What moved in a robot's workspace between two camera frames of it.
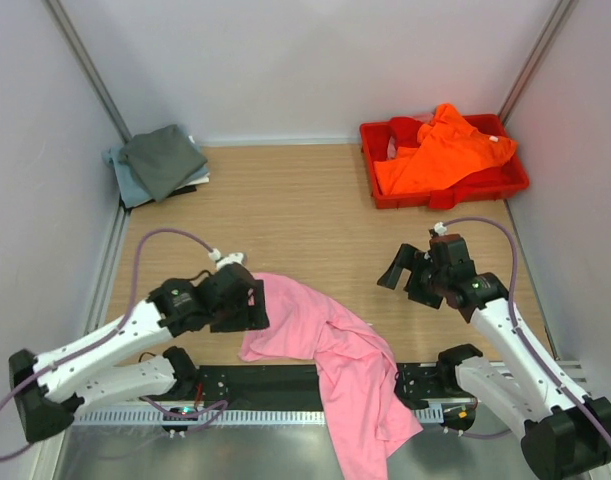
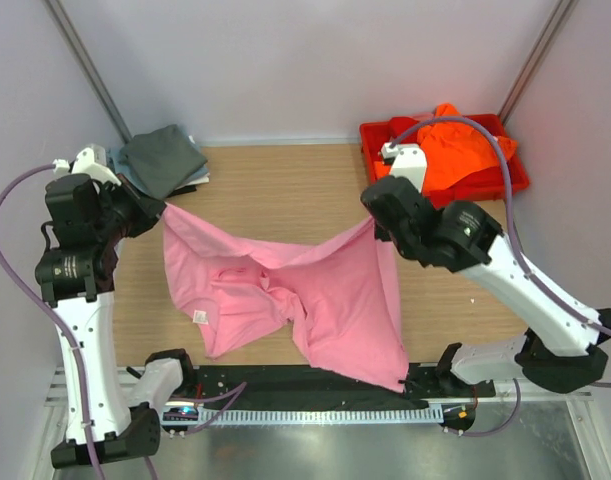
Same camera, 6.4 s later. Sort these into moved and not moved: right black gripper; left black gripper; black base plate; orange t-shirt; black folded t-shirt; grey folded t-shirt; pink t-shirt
Moved: left black gripper; right black gripper; pink t-shirt
Not moved: black base plate; orange t-shirt; grey folded t-shirt; black folded t-shirt
